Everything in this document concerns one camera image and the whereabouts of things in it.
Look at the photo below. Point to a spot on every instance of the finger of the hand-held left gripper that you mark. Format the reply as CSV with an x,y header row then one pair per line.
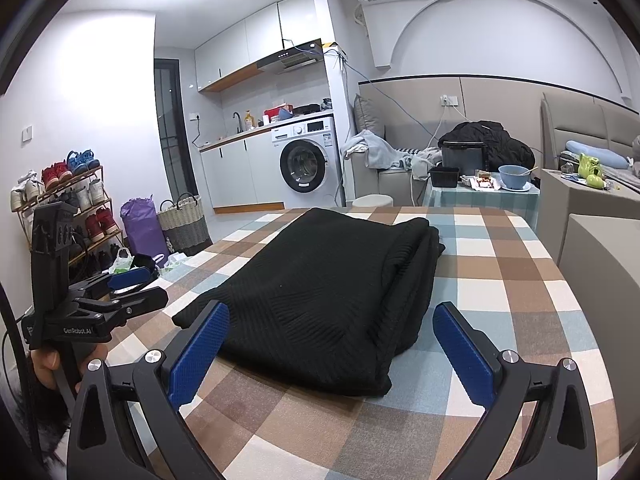
x,y
130,277
145,300

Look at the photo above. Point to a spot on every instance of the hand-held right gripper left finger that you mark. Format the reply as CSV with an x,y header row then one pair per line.
x,y
200,355

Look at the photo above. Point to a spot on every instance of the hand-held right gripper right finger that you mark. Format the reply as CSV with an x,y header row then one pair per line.
x,y
462,355

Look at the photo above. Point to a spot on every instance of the black knit sweater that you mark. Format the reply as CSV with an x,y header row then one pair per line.
x,y
320,285

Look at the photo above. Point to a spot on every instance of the person's left forearm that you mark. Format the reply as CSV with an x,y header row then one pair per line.
x,y
35,430

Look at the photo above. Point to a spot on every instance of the light grey clothes pile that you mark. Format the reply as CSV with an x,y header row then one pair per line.
x,y
375,152

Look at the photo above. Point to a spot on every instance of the person's left hand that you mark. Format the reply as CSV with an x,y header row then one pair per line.
x,y
45,365

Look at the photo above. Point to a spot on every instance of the white plastic bag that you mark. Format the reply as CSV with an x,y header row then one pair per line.
x,y
121,262

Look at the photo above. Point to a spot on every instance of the green printed plastic bag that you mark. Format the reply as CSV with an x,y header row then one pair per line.
x,y
175,261

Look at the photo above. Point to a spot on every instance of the purple bag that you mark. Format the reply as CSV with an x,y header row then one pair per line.
x,y
142,230

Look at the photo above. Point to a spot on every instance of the wicker basket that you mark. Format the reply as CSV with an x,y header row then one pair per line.
x,y
185,230

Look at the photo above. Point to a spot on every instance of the shoe rack with shoes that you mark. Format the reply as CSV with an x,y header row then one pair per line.
x,y
55,172

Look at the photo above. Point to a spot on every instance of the dark door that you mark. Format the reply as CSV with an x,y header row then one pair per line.
x,y
170,135

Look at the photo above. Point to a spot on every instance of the white lower cabinets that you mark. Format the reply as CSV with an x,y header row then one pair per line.
x,y
240,170

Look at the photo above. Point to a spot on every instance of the white cabinets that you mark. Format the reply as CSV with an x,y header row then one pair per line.
x,y
240,170
235,45

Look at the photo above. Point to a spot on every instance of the small table with teal cloth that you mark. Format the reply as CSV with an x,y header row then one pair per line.
x,y
475,200

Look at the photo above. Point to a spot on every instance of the large grey cabinet block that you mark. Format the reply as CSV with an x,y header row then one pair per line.
x,y
605,270

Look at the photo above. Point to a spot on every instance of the food tray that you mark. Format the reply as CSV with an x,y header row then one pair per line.
x,y
482,182

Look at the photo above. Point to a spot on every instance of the low grey cabinet block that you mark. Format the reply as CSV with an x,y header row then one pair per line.
x,y
560,210

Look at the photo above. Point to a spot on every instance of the small black container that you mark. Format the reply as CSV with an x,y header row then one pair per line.
x,y
445,178

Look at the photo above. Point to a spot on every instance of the round white stool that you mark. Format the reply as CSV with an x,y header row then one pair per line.
x,y
372,201

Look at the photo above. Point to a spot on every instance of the blue bowl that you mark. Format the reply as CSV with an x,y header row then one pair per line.
x,y
514,177

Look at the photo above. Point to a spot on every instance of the black faucet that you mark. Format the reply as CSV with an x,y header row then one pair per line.
x,y
240,125

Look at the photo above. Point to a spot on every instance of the yellow bottle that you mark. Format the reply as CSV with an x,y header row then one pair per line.
x,y
249,121

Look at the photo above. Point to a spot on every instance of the large black box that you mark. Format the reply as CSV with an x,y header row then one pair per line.
x,y
462,157

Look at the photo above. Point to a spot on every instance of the black jacket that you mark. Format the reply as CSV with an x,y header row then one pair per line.
x,y
500,145

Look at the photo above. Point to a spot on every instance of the red box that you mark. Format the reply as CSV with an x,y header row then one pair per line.
x,y
275,111

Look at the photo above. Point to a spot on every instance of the green plush toy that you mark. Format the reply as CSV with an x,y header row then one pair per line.
x,y
592,170

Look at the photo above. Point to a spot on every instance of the white washing machine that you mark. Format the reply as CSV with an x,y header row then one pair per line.
x,y
310,127

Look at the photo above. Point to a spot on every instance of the blue pillow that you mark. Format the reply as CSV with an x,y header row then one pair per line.
x,y
607,155

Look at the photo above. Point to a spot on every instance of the white upper cabinets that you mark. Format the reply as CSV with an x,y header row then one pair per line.
x,y
235,45

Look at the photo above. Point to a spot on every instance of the grey sofa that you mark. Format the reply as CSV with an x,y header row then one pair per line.
x,y
365,115

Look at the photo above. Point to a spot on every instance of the beige padded headboard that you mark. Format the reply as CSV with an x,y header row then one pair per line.
x,y
575,115

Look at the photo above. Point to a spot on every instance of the range hood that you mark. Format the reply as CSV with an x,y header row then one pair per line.
x,y
290,57

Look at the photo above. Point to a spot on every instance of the white wall switch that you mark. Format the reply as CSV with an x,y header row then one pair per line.
x,y
27,133

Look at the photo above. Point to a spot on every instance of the white wall socket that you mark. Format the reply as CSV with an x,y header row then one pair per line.
x,y
448,99

